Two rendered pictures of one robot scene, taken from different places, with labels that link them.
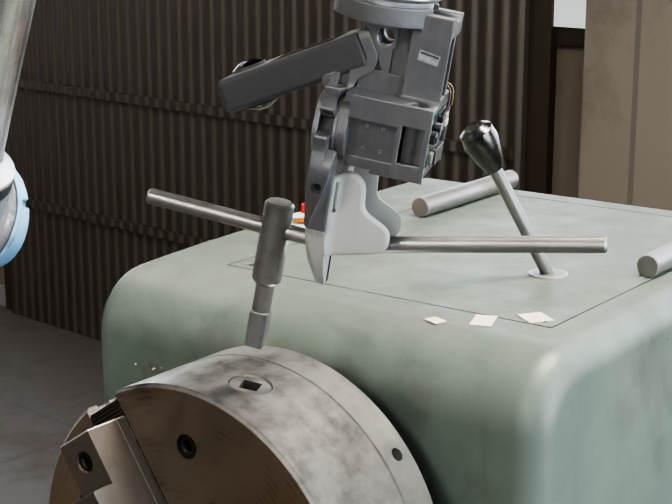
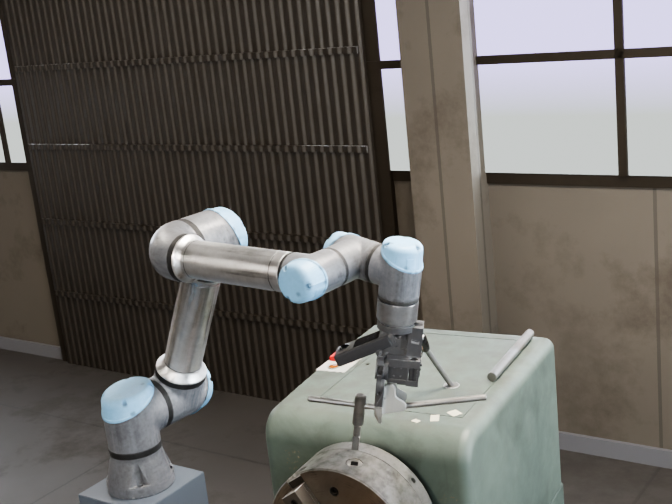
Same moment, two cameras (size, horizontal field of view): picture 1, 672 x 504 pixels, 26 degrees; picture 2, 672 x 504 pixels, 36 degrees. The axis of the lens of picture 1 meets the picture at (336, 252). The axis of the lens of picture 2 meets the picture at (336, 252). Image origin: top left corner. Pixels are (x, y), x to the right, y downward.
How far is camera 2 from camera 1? 0.99 m
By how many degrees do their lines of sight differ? 7
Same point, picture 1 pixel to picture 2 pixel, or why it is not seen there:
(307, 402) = (377, 466)
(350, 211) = (390, 397)
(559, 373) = (470, 439)
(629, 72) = (438, 196)
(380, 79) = (397, 350)
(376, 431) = (404, 472)
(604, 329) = (482, 414)
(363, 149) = (393, 376)
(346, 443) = (395, 480)
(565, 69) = (400, 193)
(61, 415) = not seen: hidden behind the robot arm
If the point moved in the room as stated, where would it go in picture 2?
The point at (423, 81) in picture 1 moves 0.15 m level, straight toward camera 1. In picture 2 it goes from (413, 350) to (428, 380)
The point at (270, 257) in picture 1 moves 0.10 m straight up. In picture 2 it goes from (359, 416) to (354, 367)
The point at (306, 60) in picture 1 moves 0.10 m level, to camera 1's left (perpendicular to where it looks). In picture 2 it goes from (368, 346) to (315, 354)
